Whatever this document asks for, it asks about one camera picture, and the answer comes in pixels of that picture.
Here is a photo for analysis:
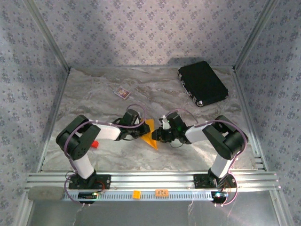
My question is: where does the small picture card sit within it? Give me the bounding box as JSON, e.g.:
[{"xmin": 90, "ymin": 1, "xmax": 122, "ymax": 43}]
[{"xmin": 114, "ymin": 86, "xmax": 131, "ymax": 100}]

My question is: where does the black hard case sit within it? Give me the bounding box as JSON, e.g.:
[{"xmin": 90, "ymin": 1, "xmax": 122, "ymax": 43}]
[{"xmin": 177, "ymin": 60, "xmax": 229, "ymax": 108}]

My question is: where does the grey foam block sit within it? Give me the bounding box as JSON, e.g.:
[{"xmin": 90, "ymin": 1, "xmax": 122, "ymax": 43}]
[{"xmin": 27, "ymin": 186, "xmax": 65, "ymax": 202}]

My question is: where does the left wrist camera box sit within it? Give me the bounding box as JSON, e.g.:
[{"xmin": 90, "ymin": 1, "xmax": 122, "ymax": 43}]
[{"xmin": 122, "ymin": 109, "xmax": 143, "ymax": 126}]

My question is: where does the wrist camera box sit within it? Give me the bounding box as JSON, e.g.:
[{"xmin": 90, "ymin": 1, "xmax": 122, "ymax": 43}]
[
  {"xmin": 122, "ymin": 109, "xmax": 143, "ymax": 126},
  {"xmin": 159, "ymin": 112, "xmax": 183, "ymax": 129}
]

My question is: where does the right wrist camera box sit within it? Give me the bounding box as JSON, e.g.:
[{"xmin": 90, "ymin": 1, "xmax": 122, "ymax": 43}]
[{"xmin": 159, "ymin": 112, "xmax": 183, "ymax": 129}]

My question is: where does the wide aluminium mounting rail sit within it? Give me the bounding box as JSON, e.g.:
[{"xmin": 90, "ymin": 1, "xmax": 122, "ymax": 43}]
[{"xmin": 25, "ymin": 171, "xmax": 282, "ymax": 190}]

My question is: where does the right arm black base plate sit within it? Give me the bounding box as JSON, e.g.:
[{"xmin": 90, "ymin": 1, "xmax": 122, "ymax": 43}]
[{"xmin": 193, "ymin": 173, "xmax": 237, "ymax": 189}]

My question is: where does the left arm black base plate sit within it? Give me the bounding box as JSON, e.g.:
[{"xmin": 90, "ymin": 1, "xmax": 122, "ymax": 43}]
[{"xmin": 68, "ymin": 174, "xmax": 111, "ymax": 190}]

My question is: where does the slotted grey cable duct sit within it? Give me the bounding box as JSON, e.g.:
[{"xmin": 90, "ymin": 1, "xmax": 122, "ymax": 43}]
[{"xmin": 63, "ymin": 190, "xmax": 226, "ymax": 201}]

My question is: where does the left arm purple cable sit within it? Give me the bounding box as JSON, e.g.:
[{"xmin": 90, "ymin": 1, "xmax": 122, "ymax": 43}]
[{"xmin": 63, "ymin": 103, "xmax": 146, "ymax": 208}]

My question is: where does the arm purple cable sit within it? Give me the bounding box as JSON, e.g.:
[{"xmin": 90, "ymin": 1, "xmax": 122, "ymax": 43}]
[
  {"xmin": 63, "ymin": 103, "xmax": 146, "ymax": 208},
  {"xmin": 166, "ymin": 108, "xmax": 249, "ymax": 208}
]

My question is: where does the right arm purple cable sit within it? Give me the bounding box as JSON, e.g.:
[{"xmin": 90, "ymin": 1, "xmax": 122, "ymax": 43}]
[{"xmin": 166, "ymin": 108, "xmax": 249, "ymax": 208}]

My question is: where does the aluminium frame post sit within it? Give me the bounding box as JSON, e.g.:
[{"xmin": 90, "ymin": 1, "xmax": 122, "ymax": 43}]
[
  {"xmin": 24, "ymin": 0, "xmax": 71, "ymax": 71},
  {"xmin": 234, "ymin": 0, "xmax": 282, "ymax": 71}
]

